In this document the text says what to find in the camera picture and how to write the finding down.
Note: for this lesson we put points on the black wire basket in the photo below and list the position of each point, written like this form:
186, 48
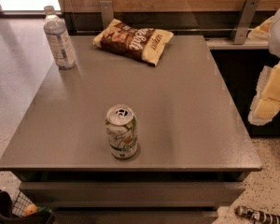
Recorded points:
7, 217

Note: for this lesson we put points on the right metal bracket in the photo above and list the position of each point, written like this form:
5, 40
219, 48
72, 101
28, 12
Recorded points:
239, 33

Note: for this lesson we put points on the green white 7up can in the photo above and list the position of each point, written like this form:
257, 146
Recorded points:
121, 128

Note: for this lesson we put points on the brown chip bag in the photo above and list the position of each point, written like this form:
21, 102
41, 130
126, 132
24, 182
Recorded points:
145, 44

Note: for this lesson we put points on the black striped cylinder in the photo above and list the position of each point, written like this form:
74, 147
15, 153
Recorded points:
256, 215

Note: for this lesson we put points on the orange fruit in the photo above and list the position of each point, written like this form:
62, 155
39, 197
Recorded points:
30, 209

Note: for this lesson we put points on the left metal bracket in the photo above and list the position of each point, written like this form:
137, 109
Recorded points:
107, 13

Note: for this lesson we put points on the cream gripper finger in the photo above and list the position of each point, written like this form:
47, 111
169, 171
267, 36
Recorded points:
262, 31
266, 103

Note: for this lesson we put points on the clear plastic water bottle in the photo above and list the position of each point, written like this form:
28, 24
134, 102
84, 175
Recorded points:
59, 40

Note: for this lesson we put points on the metal bracket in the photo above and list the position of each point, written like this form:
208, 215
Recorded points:
239, 33
107, 13

